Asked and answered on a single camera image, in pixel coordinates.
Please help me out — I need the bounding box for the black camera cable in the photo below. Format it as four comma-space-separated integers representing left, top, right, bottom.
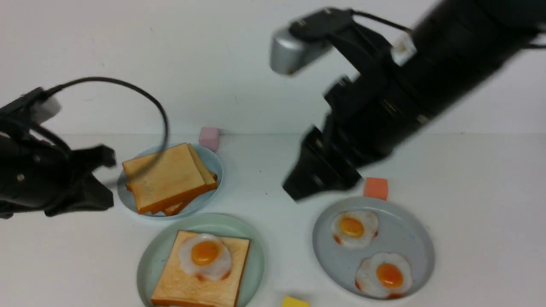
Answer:
43, 77, 170, 180
352, 9, 412, 34

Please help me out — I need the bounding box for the pink cube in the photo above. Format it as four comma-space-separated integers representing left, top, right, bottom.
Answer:
198, 127, 220, 152

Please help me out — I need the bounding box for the yellow cube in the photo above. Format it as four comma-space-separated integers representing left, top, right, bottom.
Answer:
281, 296, 310, 307

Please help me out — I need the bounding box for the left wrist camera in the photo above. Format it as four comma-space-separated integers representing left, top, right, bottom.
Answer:
0, 87, 62, 125

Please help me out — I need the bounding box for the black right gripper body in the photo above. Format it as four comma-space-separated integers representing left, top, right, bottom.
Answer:
299, 75, 431, 171

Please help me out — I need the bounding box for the light blue bread plate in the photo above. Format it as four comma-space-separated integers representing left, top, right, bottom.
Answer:
117, 143, 224, 221

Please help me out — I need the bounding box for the mint green plate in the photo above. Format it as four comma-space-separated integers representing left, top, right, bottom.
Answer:
136, 213, 268, 307

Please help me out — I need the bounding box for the fried egg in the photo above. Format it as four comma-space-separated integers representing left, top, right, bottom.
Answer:
354, 252, 413, 299
177, 234, 232, 281
330, 210, 379, 249

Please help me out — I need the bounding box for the grey egg plate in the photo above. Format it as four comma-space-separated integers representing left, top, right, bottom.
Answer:
312, 197, 435, 301

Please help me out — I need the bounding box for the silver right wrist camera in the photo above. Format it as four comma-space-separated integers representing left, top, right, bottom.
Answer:
269, 7, 353, 76

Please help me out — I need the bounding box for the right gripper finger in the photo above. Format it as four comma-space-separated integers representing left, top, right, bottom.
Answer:
282, 141, 362, 202

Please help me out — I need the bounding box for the black right camera cable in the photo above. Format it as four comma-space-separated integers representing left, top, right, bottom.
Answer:
352, 9, 412, 34

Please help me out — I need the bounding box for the toast slice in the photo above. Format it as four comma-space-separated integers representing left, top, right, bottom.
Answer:
122, 143, 206, 214
188, 144, 217, 191
162, 171, 218, 216
151, 230, 251, 307

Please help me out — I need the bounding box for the black left camera cable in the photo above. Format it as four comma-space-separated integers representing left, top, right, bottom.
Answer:
43, 77, 170, 180

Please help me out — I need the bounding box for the orange cube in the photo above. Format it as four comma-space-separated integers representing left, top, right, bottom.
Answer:
363, 177, 389, 201

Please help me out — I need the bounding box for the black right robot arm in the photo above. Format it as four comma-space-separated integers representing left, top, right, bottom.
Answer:
270, 0, 545, 201

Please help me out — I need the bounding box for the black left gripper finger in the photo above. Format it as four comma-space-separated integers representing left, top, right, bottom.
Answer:
45, 174, 114, 217
70, 145, 116, 175

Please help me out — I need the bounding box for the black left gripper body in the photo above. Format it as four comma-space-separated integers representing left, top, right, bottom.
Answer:
1, 124, 73, 219

